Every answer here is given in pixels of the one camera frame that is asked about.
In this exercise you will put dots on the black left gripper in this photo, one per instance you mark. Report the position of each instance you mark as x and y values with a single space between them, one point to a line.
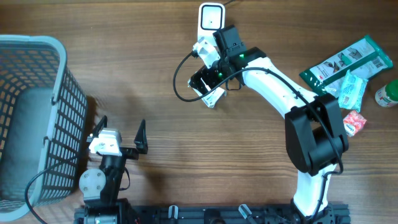
140 142

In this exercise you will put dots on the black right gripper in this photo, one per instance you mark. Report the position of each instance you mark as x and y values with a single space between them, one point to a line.
212 80

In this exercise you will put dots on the teal tissue pack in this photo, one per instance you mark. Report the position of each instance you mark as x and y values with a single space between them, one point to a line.
352 92

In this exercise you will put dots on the red patterned small box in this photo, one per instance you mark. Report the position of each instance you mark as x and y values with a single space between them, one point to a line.
353 123

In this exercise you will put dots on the green glove package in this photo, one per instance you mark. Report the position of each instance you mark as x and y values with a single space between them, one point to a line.
364 58

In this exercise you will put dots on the green lid jar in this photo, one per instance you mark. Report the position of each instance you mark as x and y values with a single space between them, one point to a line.
387 95

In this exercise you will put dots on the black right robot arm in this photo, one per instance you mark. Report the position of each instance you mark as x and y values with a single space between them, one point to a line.
314 134

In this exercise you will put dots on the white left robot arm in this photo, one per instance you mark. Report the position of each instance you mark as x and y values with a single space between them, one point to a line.
101 186

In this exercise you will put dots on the white barcode scanner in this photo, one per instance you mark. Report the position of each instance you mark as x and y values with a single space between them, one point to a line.
211 17

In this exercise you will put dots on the grey plastic basket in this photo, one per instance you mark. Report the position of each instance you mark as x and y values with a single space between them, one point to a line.
43 112

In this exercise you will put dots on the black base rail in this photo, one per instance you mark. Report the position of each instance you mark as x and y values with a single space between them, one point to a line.
277 213

